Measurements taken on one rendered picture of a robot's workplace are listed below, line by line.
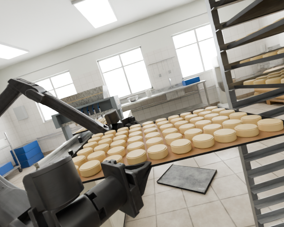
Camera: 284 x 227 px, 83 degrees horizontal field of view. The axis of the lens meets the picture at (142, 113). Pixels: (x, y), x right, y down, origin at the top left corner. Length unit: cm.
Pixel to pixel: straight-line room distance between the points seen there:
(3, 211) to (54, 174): 10
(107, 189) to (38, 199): 10
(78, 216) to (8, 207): 11
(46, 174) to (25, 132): 628
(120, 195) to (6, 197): 18
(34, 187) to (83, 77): 508
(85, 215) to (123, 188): 7
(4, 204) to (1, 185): 4
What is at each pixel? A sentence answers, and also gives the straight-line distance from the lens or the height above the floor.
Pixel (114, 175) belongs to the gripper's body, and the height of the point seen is 103.
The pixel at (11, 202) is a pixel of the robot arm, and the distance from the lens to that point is 35.
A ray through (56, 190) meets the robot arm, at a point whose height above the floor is 107.
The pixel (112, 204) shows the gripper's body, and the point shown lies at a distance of 30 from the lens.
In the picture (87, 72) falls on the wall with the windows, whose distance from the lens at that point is 528.
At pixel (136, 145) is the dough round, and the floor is 102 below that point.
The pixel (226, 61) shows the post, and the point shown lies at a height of 117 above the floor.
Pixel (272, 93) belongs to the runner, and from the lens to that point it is 98.
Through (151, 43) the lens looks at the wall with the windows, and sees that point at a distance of 508.
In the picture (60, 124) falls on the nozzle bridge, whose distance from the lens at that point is 200.
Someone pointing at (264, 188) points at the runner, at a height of 50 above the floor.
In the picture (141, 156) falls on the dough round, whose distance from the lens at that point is 39.
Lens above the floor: 117
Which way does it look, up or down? 9 degrees down
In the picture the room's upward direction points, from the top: 17 degrees counter-clockwise
